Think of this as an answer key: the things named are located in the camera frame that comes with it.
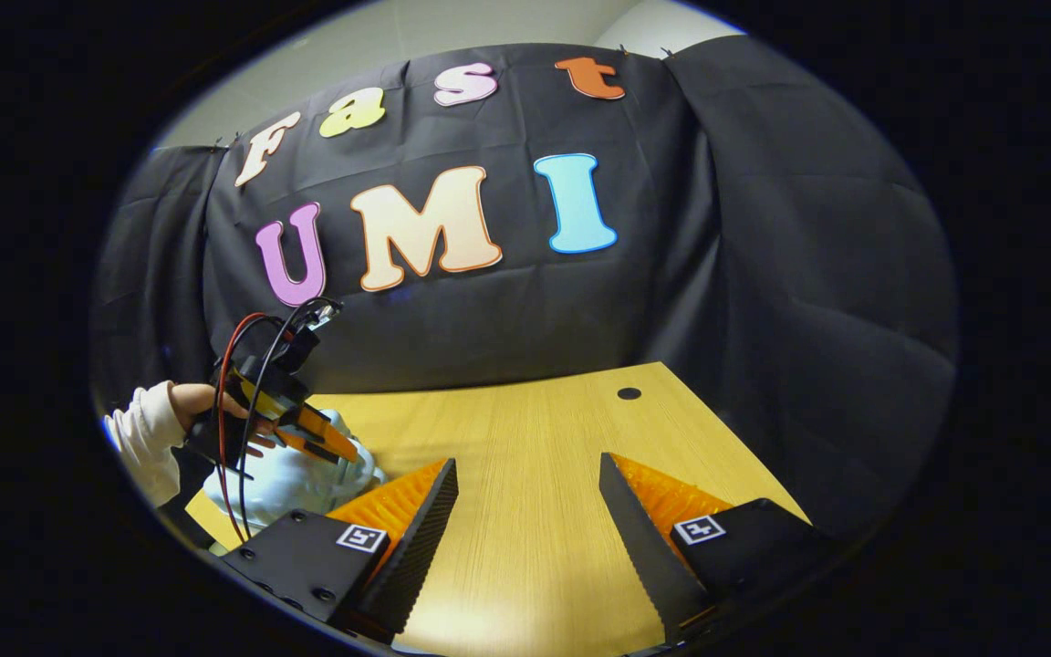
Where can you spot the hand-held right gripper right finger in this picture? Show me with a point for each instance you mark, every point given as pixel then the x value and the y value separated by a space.
pixel 644 547

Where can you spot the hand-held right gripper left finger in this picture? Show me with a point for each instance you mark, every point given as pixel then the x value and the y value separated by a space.
pixel 416 547

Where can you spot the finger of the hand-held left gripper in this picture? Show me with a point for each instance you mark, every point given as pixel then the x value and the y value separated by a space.
pixel 329 433
pixel 302 444

